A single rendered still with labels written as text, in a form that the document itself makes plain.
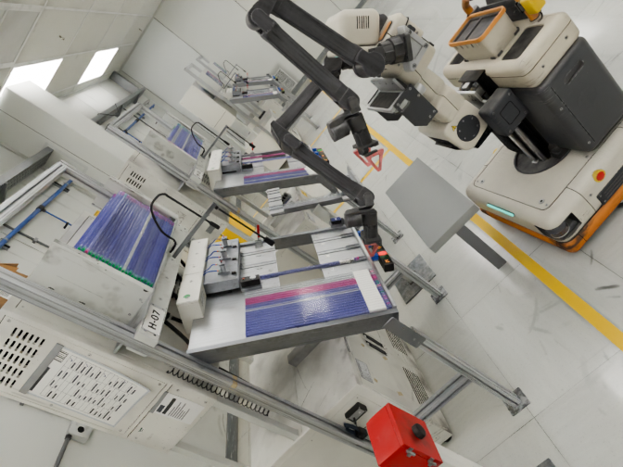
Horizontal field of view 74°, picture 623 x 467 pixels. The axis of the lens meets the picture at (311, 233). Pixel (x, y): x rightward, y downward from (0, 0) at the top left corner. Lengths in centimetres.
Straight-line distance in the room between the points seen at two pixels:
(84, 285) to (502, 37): 171
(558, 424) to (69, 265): 175
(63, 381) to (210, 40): 813
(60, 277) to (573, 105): 187
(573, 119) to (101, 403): 196
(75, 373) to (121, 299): 26
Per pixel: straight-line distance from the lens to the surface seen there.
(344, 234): 194
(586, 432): 183
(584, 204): 199
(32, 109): 491
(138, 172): 273
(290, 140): 166
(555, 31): 180
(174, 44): 927
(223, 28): 917
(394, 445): 119
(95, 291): 149
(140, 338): 138
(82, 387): 160
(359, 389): 164
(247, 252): 193
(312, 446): 184
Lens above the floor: 162
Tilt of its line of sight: 23 degrees down
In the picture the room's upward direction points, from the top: 56 degrees counter-clockwise
